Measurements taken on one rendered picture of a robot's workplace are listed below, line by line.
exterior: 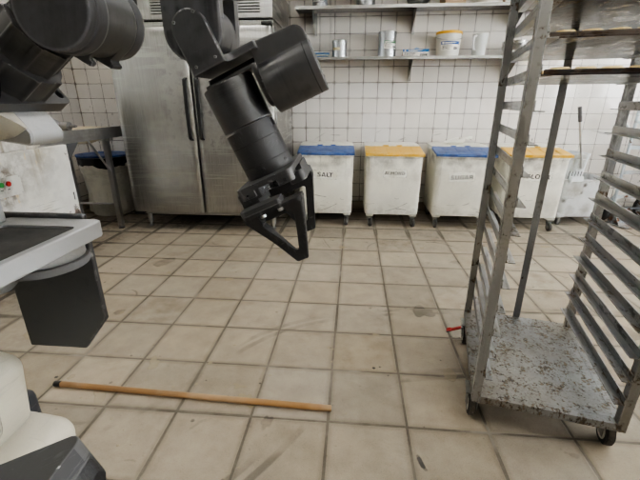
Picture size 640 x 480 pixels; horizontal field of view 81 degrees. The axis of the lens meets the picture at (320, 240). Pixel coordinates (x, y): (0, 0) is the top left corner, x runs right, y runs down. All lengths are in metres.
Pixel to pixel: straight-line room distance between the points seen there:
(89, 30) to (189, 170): 3.23
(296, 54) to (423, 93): 3.88
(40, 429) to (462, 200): 3.59
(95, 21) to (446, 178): 3.45
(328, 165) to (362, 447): 2.63
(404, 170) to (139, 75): 2.44
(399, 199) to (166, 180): 2.19
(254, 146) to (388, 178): 3.24
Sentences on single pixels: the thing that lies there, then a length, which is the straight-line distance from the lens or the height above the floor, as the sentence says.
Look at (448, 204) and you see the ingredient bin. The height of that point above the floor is 0.25.
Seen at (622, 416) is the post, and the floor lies 0.18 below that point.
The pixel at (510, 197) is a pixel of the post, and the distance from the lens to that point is 1.26.
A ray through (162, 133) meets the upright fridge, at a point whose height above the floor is 0.90.
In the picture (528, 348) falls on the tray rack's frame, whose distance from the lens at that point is 1.92.
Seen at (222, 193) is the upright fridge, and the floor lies 0.37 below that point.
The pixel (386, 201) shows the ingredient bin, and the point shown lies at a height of 0.26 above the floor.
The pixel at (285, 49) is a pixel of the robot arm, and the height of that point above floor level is 1.20.
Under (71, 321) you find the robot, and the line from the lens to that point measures 0.51.
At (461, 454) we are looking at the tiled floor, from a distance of 1.58.
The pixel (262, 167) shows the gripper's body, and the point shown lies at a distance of 0.42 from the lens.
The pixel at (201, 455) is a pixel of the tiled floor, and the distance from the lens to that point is 1.56.
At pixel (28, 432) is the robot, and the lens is 0.57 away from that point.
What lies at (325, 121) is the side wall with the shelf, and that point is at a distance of 4.23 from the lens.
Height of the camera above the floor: 1.15
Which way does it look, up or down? 20 degrees down
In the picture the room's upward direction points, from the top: straight up
